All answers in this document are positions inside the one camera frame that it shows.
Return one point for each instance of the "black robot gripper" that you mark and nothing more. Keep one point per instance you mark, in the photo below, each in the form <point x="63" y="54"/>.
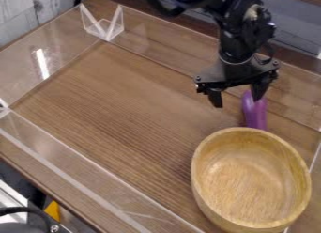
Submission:
<point x="258" y="72"/>

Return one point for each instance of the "purple toy eggplant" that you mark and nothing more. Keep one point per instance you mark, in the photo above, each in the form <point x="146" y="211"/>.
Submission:
<point x="255" y="111"/>

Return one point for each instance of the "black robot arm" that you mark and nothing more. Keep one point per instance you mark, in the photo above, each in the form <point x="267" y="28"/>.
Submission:
<point x="246" y="60"/>

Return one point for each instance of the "brown wooden bowl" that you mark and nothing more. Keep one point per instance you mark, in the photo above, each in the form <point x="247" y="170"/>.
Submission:
<point x="251" y="181"/>

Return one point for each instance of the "clear acrylic tray wall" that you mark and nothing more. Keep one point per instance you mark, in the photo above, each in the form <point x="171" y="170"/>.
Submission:
<point x="102" y="120"/>

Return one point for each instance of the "clear acrylic corner bracket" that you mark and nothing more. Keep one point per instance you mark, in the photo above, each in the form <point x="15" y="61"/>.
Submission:
<point x="105" y="29"/>

